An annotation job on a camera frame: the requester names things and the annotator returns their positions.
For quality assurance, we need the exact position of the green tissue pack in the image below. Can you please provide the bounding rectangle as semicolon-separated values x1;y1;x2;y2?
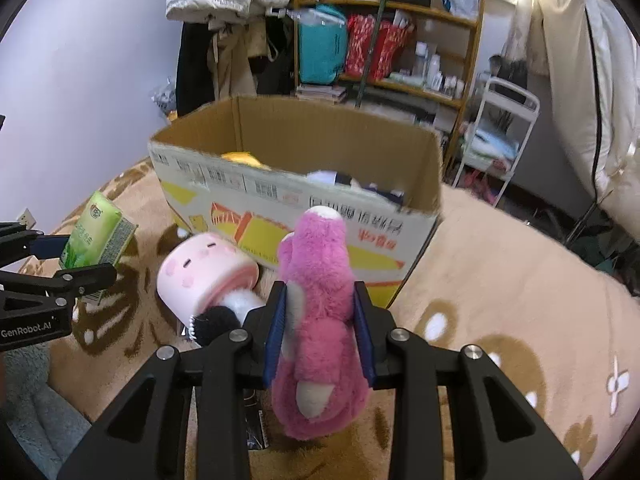
58;190;138;306

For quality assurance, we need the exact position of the black tissue pack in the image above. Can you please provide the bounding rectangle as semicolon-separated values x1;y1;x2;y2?
243;390;269;451

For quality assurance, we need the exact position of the pink mushroom plush toy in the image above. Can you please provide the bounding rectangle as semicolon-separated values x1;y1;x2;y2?
156;233;265;347

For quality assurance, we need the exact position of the pink plush bear toy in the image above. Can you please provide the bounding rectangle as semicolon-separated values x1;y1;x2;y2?
270;206;370;441

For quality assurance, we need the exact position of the beige patterned fleece blanket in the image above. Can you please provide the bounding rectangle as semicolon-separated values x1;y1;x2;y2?
49;160;639;479

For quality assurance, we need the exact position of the cardboard box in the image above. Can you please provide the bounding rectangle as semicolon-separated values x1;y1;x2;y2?
149;96;440;308

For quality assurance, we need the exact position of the plastic bag of snacks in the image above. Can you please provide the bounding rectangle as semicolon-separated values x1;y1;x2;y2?
151;77;177;122

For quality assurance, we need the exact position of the yellow plush toy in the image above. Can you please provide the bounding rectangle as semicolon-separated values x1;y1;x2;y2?
221;152;270;170

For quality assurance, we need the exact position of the black hanging coat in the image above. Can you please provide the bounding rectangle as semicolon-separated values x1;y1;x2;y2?
176;23;215;117

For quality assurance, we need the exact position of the beige hanging coat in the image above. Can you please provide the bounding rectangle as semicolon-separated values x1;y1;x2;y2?
207;25;257;101

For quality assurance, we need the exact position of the stack of books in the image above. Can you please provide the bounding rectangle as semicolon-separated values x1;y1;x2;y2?
294;84;348;104

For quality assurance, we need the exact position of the white rolling cart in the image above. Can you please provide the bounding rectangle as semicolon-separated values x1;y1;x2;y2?
452;76;540;207

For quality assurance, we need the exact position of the teal bag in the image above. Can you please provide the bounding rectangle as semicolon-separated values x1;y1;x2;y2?
295;6;348;84

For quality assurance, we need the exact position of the red patterned bag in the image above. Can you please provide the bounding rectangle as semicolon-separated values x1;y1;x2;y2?
344;14;414;81

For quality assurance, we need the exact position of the wooden bookshelf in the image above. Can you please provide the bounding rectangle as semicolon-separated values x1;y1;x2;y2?
323;0;486;167

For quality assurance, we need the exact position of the white wall socket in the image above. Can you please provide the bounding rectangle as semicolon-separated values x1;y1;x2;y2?
16;208;36;230

